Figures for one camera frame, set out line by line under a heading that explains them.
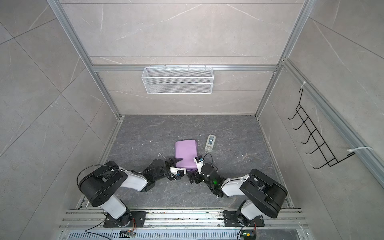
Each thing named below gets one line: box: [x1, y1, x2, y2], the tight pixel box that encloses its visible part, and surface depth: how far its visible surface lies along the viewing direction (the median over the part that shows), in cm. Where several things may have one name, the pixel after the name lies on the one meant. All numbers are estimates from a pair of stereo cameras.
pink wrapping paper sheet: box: [175, 139, 198, 170], surface depth 94 cm
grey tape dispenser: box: [205, 134, 216, 152], surface depth 101 cm
